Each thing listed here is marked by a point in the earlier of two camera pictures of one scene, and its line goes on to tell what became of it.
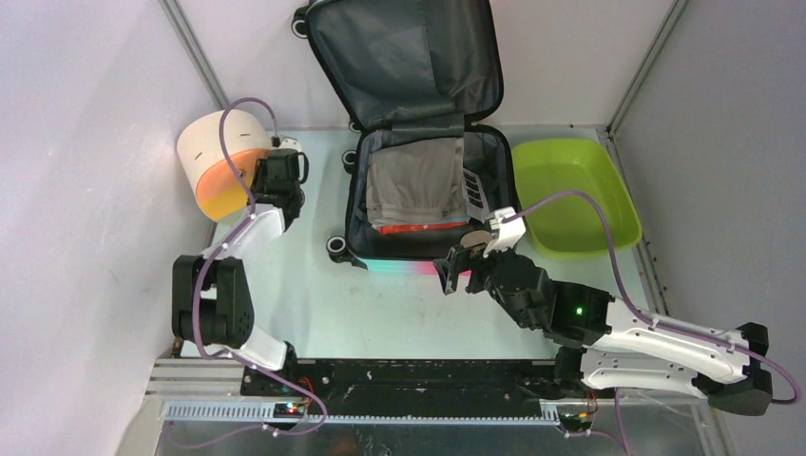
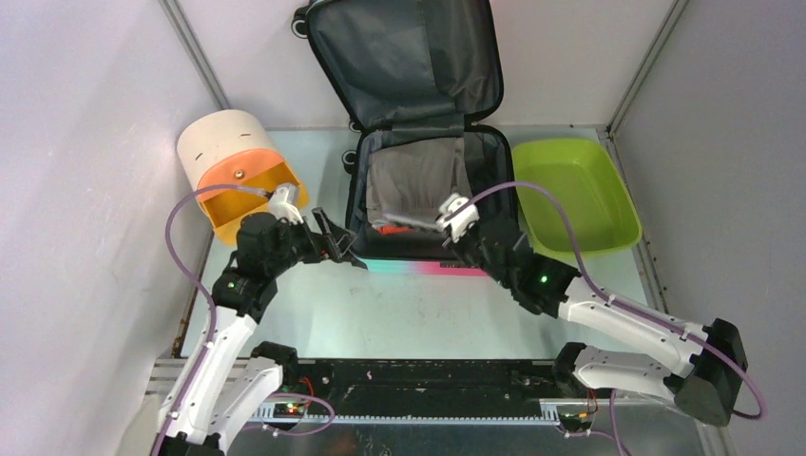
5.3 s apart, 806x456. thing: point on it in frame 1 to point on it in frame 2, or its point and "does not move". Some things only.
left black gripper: (259, 175) to (327, 226)
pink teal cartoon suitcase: (422, 83) does not move
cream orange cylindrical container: (220, 192) does not move
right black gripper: (470, 257) to (459, 245)
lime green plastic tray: (570, 226) does not move
